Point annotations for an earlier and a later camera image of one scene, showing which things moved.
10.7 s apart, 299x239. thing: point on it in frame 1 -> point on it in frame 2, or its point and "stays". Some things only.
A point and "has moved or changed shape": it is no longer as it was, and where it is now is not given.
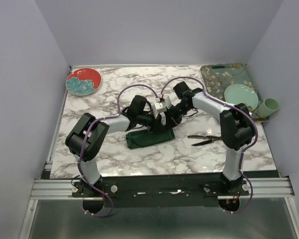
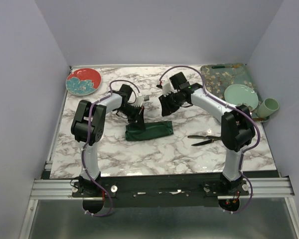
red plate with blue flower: (83, 81) stays
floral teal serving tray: (217, 78) stays
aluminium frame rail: (259, 187) stays
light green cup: (268, 106) stays
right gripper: (170, 118) -> (166, 109)
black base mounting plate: (159, 190) stays
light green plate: (237, 93) stays
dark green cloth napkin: (144, 138) has moved or changed shape
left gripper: (157, 127) -> (138, 118)
